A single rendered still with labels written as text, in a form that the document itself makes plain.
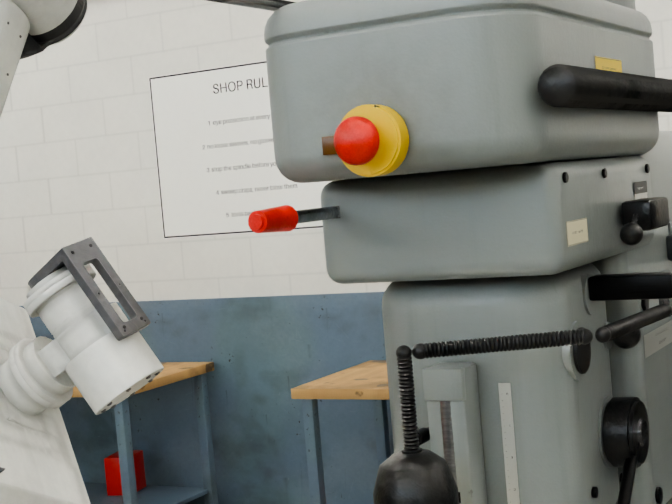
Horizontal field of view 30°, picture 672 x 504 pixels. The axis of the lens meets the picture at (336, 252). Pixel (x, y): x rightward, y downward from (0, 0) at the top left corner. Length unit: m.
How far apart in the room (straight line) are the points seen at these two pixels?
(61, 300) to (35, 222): 6.21
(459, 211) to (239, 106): 5.27
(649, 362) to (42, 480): 0.66
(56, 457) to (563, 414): 0.46
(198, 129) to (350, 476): 1.92
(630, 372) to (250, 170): 5.11
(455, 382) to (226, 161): 5.32
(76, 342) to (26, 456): 0.10
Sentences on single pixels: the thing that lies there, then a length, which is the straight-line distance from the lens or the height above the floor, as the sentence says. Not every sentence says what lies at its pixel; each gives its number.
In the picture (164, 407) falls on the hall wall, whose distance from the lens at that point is 6.81.
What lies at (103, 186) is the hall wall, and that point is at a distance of 6.91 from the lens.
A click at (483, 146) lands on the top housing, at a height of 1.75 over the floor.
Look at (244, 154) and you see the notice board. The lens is 6.37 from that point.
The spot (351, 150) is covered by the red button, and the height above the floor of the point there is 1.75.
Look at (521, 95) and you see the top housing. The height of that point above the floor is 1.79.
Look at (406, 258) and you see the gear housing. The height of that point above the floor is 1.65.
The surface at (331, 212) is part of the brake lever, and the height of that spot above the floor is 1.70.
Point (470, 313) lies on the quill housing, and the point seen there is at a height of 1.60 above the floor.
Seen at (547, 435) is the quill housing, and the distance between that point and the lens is 1.19.
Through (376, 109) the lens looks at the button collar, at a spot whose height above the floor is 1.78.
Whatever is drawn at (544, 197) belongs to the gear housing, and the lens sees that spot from 1.11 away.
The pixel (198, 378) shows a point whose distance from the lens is 6.48.
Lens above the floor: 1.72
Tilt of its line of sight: 3 degrees down
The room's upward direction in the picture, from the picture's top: 5 degrees counter-clockwise
